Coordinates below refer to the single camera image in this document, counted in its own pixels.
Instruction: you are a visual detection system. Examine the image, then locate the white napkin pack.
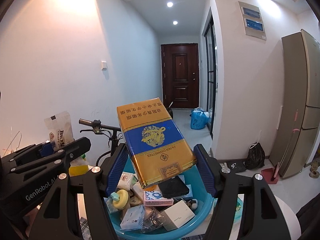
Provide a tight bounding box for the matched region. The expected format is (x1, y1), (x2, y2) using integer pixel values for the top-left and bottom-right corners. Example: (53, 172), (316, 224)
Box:
(117, 172), (136, 191)

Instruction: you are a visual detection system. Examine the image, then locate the yellow blue cigarette carton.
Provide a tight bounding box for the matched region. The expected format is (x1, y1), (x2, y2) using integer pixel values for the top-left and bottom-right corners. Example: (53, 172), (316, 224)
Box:
(117, 98), (197, 189)

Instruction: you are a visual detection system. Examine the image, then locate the clear cotton swab bag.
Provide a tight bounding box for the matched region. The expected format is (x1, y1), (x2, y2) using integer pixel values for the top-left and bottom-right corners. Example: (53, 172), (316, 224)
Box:
(140, 207), (166, 233)

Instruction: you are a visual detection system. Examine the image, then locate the blue tissue pack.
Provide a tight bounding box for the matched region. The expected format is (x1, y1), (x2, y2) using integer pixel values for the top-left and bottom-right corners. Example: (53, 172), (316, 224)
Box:
(120, 205), (145, 231)

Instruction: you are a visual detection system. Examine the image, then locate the yellow green lidded container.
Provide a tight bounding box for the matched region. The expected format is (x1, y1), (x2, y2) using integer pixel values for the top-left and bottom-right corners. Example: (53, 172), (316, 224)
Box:
(69, 154), (89, 177)

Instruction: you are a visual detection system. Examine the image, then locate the blue plastic basin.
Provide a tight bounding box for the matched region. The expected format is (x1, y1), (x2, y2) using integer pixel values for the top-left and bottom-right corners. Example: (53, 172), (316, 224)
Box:
(110, 166), (213, 239)

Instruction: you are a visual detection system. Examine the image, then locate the green wet wipes pack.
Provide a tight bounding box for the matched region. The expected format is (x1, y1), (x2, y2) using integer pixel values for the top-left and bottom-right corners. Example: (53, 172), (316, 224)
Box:
(235, 197), (243, 217)

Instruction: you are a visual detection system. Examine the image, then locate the black trash bag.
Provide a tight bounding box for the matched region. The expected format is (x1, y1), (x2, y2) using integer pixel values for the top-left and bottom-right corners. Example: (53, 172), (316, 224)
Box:
(244, 142), (265, 170)

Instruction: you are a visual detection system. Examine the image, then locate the white marble box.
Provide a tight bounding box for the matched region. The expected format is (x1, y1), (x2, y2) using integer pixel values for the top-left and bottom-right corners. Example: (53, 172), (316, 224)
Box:
(161, 200), (195, 231)

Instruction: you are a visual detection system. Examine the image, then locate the blue plastic bag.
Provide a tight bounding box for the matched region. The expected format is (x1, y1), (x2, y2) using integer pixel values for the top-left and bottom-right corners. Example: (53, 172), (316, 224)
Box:
(190, 107), (209, 130)

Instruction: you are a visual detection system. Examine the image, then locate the pink soap box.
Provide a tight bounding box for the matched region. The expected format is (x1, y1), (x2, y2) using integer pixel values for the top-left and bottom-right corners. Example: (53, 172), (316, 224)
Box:
(143, 191), (174, 206)

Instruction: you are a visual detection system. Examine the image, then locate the beige refrigerator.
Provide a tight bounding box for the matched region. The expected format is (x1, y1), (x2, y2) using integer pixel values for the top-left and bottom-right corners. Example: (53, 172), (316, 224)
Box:
(269, 30), (319, 178)

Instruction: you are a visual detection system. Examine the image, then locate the dark wooden door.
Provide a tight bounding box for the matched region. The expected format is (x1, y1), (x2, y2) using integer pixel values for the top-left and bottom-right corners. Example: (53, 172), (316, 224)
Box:
(161, 43), (200, 109)

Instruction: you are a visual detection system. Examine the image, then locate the glass sliding door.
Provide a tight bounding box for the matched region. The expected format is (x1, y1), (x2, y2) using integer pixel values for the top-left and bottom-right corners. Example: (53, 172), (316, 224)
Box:
(204, 16), (217, 137)

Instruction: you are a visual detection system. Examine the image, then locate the electrical panel box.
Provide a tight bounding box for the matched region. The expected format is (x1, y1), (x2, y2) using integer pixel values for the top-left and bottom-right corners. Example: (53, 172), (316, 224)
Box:
(238, 1), (266, 41)

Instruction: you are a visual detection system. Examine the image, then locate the wire clothes hanger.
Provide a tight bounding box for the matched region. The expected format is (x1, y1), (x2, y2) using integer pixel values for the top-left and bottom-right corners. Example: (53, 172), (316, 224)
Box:
(1, 127), (22, 157)

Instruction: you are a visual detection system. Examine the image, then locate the white light switch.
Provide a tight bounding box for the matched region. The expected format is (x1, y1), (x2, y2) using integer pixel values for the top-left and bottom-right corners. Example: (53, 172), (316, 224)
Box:
(101, 61), (107, 70)

